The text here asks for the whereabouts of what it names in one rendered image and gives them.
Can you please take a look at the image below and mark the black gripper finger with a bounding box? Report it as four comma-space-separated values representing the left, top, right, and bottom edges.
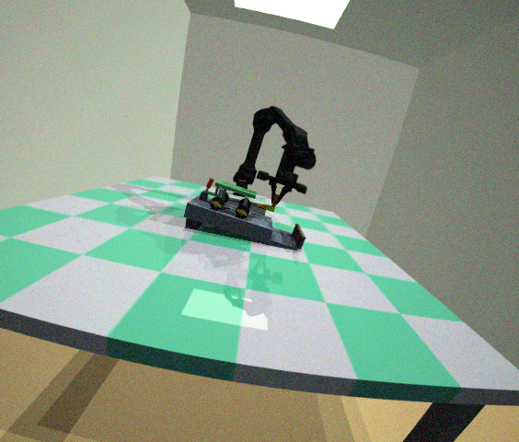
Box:
277, 187, 291, 204
269, 183, 277, 203

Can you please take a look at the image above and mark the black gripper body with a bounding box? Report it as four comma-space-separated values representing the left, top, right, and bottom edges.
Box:
257, 162, 307, 194

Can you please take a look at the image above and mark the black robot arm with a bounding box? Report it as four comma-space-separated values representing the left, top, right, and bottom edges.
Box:
233, 106, 316, 189

